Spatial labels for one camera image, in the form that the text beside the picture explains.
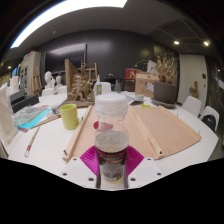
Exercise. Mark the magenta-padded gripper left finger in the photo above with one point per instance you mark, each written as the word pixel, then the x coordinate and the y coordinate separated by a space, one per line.
pixel 86 163

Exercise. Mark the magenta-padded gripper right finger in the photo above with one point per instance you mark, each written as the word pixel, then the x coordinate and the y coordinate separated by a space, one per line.
pixel 136 163

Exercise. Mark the clear bottle with dark label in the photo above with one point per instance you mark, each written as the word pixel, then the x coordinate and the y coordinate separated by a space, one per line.
pixel 111 146

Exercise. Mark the flat round red coaster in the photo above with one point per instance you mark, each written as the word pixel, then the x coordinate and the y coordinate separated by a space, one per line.
pixel 95 125

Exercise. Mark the tan wooden drawing board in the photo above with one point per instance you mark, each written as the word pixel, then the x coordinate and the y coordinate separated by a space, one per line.
pixel 166 133

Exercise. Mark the yellow-green mug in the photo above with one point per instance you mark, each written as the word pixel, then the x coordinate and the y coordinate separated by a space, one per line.
pixel 69 117

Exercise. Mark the pale wooden sticks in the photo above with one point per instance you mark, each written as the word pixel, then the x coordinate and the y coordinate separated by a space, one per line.
pixel 48 121

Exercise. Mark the yellow tag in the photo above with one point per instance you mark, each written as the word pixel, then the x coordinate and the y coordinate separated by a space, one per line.
pixel 145 105

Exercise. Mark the long wooden paintbrush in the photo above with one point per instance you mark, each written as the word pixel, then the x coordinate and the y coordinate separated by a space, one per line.
pixel 32 140

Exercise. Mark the small paint jar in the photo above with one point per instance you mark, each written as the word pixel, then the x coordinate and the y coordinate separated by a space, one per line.
pixel 55 110

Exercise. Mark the grey plant saucer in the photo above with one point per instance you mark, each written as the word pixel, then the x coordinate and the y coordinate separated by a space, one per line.
pixel 163 105

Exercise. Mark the pile of newspapers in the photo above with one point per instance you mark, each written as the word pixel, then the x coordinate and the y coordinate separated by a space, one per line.
pixel 130 98

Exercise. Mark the small white cup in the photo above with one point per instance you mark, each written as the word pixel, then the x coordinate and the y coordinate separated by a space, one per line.
pixel 139 97

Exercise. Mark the blue and purple painting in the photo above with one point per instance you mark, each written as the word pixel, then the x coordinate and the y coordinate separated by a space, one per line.
pixel 31 116

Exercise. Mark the brown sculpture on wooden base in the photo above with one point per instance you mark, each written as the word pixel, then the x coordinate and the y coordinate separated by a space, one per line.
pixel 80 88

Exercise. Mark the dried plant in grey pot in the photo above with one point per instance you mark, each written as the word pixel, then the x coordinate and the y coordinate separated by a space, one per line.
pixel 165 93

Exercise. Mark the clear spray bottle green label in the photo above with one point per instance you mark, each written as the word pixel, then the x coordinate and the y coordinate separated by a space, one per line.
pixel 98 88

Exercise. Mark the grey translucent bottle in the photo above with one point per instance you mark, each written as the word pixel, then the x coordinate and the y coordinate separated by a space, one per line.
pixel 117 87

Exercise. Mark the cardboard box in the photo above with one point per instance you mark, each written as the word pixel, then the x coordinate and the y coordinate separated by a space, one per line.
pixel 143 85

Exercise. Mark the white plastic chair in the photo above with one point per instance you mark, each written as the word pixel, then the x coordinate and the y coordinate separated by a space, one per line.
pixel 47 92
pixel 106 87
pixel 210 110
pixel 191 106

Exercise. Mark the black backpack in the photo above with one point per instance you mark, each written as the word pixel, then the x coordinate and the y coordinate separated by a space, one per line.
pixel 209 122

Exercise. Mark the white plaster bust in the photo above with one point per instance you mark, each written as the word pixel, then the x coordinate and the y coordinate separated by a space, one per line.
pixel 49 79
pixel 58 83

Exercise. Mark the black flat box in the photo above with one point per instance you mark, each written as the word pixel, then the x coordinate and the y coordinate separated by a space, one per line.
pixel 26 103
pixel 18 95

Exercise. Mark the red box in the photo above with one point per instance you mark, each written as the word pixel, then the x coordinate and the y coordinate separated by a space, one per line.
pixel 131 73

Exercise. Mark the wooden easel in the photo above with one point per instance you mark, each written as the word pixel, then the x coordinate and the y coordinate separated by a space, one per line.
pixel 36 81
pixel 90 71

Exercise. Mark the white paper bag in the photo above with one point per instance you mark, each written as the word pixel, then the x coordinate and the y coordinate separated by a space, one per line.
pixel 6 116

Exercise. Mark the wooden figure carving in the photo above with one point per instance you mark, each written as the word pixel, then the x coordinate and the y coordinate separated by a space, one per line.
pixel 194 90

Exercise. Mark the white plaster figure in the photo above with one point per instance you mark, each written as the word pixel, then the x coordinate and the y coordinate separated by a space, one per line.
pixel 151 66

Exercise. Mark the white shelf cabinet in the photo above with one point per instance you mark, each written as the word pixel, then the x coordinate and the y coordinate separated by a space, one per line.
pixel 30 73

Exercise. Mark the round ceiling spotlight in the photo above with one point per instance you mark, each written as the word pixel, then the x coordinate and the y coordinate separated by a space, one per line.
pixel 206 43
pixel 176 42

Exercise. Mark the long white ceiling light panel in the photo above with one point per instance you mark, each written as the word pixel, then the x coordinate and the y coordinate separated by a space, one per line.
pixel 66 13

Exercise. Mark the dark wall screen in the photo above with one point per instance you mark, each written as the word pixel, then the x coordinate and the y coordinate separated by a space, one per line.
pixel 65 56

